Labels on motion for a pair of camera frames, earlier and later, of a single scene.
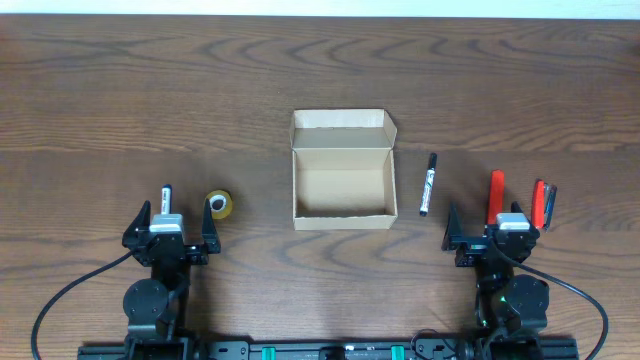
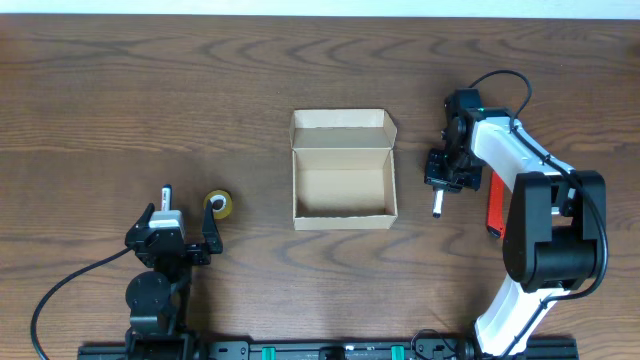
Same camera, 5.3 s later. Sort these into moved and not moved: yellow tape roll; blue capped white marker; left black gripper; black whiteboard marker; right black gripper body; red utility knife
Moved: black whiteboard marker; right black gripper body
Not moved: left black gripper; red utility knife; yellow tape roll; blue capped white marker
